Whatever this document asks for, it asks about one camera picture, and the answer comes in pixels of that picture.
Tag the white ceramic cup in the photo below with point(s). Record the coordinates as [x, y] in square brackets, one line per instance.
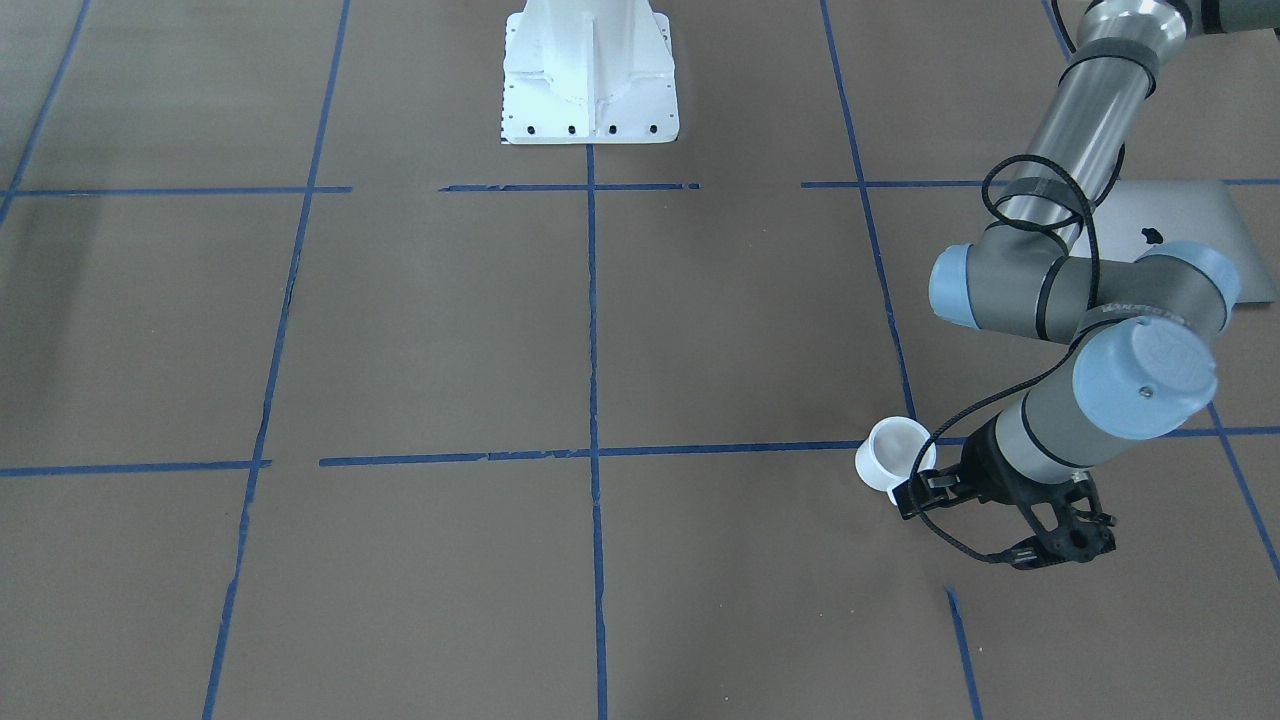
[886, 458]

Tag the grey closed laptop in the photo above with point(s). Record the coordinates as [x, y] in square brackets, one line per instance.
[1183, 210]

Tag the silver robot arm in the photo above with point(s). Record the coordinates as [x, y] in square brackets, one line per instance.
[1139, 332]

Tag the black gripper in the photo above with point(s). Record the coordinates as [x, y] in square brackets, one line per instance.
[983, 468]

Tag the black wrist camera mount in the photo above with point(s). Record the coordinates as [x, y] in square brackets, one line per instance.
[1067, 522]

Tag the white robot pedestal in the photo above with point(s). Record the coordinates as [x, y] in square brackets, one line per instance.
[588, 72]

